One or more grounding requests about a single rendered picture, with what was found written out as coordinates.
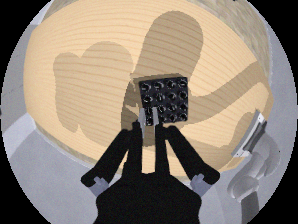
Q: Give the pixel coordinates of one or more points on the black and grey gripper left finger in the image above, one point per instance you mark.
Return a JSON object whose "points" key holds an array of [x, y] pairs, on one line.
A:
{"points": [[111, 159]]}

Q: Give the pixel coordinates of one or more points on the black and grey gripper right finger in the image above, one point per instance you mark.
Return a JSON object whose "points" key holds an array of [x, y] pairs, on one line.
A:
{"points": [[202, 175]]}

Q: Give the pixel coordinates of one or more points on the black knob box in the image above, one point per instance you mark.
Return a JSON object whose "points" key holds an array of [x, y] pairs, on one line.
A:
{"points": [[173, 108]]}

